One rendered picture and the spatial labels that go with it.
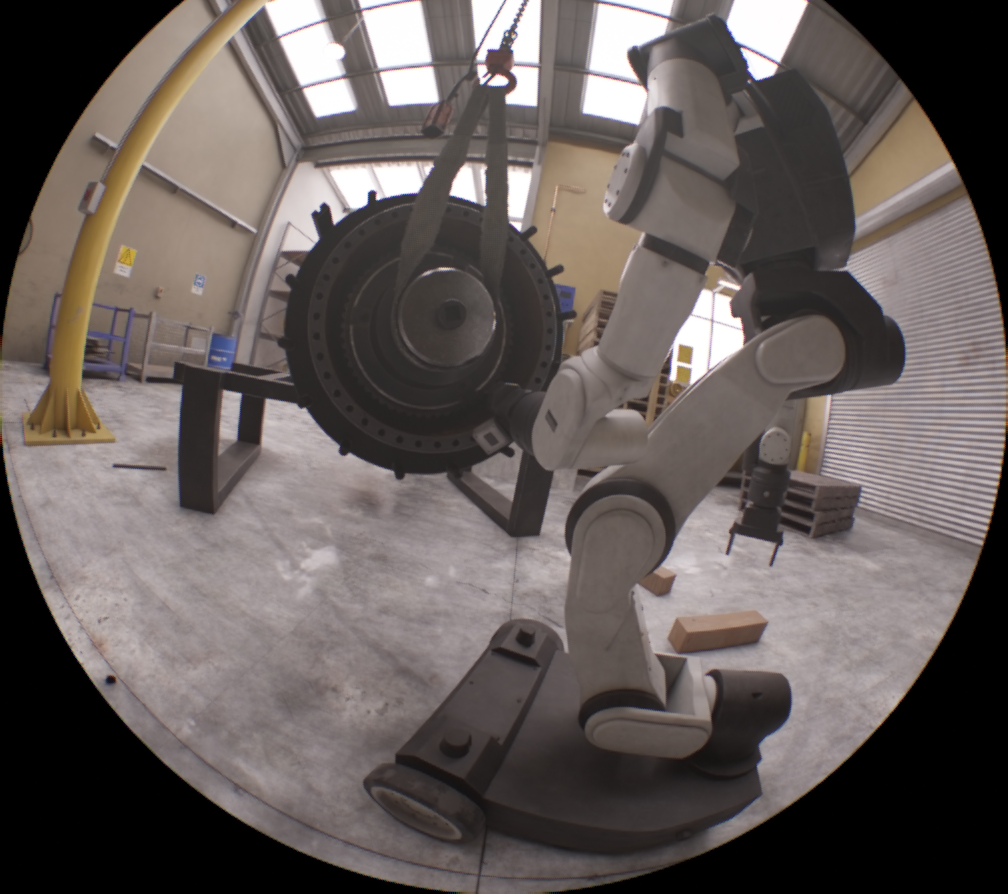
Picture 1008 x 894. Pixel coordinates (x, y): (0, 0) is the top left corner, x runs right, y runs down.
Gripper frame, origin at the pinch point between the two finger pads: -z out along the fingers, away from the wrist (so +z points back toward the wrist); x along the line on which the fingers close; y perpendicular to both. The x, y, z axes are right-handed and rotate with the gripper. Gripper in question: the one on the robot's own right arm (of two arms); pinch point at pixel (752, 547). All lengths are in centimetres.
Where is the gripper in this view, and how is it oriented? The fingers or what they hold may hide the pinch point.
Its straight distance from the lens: 83.9
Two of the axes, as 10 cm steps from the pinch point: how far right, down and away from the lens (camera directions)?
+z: 0.8, -10.0, -0.4
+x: -6.7, -0.8, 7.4
